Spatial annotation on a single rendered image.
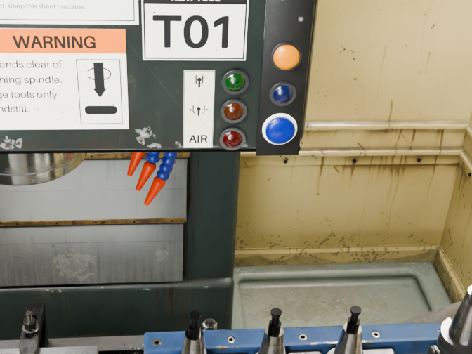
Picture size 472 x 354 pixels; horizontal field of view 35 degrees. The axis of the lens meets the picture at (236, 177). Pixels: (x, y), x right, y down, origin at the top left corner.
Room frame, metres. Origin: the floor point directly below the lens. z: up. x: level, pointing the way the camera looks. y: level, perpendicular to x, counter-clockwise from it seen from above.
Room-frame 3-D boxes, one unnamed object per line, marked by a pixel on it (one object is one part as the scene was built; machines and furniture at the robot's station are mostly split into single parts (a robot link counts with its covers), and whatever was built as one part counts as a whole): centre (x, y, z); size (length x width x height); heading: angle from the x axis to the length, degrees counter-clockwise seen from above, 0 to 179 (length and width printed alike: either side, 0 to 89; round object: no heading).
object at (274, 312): (0.75, -0.06, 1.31); 0.02 x 0.02 x 0.03
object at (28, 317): (1.02, 0.37, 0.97); 0.13 x 0.03 x 0.15; 7
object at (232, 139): (0.66, 0.01, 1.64); 0.02 x 0.01 x 0.02; 97
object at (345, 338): (0.76, -0.17, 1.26); 0.04 x 0.04 x 0.07
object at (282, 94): (0.67, -0.04, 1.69); 0.02 x 0.01 x 0.02; 97
